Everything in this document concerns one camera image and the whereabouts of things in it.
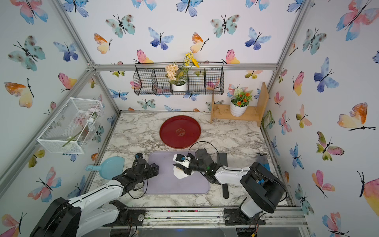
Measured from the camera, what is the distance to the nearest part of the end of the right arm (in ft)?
2.15

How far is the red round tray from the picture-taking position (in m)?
1.03

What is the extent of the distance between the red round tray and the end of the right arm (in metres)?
0.28
